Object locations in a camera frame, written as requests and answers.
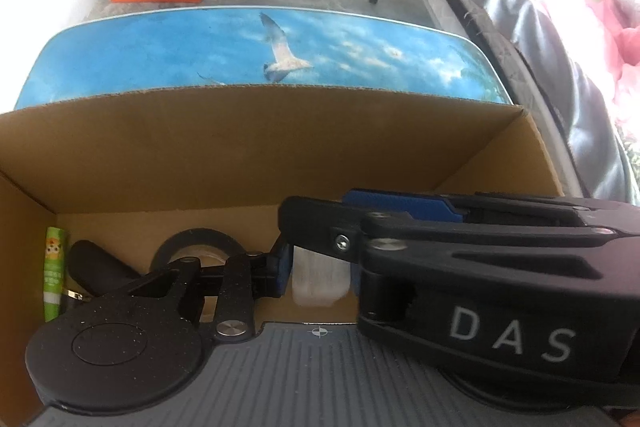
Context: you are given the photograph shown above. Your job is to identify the blue seagull print table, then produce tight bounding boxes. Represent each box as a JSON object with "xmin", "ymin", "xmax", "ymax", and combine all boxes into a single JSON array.
[{"xmin": 12, "ymin": 4, "xmax": 511, "ymax": 112}]

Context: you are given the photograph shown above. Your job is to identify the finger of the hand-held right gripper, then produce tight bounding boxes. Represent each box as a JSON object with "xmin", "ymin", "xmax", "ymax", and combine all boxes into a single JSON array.
[
  {"xmin": 278, "ymin": 196, "xmax": 640, "ymax": 289},
  {"xmin": 342, "ymin": 189, "xmax": 640, "ymax": 224}
]

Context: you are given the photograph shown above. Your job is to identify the black tape roll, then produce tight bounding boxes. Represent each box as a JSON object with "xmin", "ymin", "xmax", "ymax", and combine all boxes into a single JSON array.
[{"xmin": 150, "ymin": 227, "xmax": 251, "ymax": 279}]

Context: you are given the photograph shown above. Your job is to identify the grey quilted cloth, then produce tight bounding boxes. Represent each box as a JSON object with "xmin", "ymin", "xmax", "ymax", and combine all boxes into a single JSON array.
[{"xmin": 447, "ymin": 0, "xmax": 640, "ymax": 208}]

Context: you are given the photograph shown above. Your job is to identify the black cylinder with metal clip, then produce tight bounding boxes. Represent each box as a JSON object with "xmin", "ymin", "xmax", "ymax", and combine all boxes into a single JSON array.
[{"xmin": 67, "ymin": 241, "xmax": 143, "ymax": 303}]

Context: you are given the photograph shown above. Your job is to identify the pink floral blanket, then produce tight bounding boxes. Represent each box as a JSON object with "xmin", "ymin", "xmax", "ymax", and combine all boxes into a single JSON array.
[{"xmin": 475, "ymin": 0, "xmax": 640, "ymax": 142}]

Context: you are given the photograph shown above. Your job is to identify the green glue stick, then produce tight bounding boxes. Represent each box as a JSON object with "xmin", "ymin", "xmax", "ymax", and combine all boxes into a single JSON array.
[{"xmin": 42, "ymin": 227, "xmax": 69, "ymax": 323}]

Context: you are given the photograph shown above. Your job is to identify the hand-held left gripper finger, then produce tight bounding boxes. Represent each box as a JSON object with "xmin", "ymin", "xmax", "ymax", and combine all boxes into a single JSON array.
[{"xmin": 127, "ymin": 242, "xmax": 294, "ymax": 342}]

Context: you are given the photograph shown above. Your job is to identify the dark grey mattress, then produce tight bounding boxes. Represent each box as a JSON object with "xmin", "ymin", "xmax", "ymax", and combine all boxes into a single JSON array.
[{"xmin": 410, "ymin": 0, "xmax": 576, "ymax": 168}]

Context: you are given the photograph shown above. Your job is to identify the brown cardboard box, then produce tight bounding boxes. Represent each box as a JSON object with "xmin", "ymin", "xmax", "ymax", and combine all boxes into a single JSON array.
[{"xmin": 0, "ymin": 84, "xmax": 566, "ymax": 427}]

